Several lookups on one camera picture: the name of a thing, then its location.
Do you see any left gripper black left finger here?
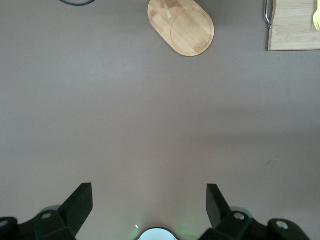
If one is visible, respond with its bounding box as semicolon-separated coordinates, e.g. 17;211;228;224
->
0;182;94;240

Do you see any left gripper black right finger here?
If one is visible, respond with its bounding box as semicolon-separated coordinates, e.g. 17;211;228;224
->
199;183;310;240

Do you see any wooden cup rack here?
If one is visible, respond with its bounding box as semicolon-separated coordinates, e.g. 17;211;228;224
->
147;0;215;57

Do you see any yellow plastic fork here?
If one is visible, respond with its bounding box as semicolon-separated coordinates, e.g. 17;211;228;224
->
312;6;320;32

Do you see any bamboo cutting board metal handle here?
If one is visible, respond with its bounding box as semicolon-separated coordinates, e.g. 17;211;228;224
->
263;0;320;52

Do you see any black looped cable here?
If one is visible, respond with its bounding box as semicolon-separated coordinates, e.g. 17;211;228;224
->
59;0;96;7

